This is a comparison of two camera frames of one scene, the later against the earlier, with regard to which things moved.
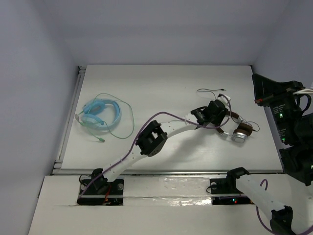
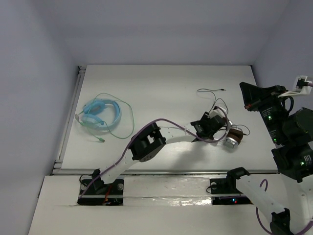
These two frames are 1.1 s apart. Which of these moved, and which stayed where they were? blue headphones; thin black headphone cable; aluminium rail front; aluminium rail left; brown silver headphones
Moved: thin black headphone cable; brown silver headphones
Stayed: blue headphones; aluminium rail front; aluminium rail left
